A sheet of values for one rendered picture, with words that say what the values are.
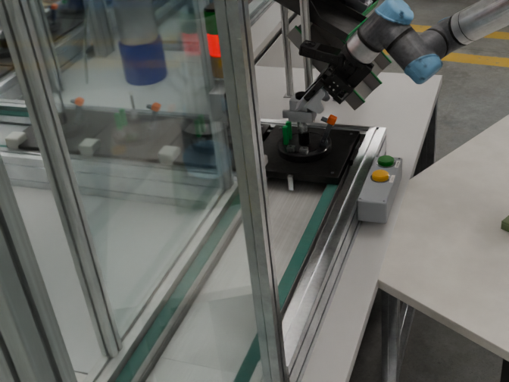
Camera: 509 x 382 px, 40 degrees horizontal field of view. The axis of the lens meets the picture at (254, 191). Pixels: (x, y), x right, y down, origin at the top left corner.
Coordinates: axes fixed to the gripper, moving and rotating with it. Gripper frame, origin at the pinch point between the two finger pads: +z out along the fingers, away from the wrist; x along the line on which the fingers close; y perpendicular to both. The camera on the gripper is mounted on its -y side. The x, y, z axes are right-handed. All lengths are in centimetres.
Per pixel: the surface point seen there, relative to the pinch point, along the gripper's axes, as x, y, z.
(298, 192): -12.5, 14.1, 13.0
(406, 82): 67, 28, 8
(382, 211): -19.1, 29.4, -3.5
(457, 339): 38, 104, 56
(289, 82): 52, -2, 28
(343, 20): 29.5, -3.5, -10.5
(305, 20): 19.1, -11.6, -8.2
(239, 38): -84, -18, -52
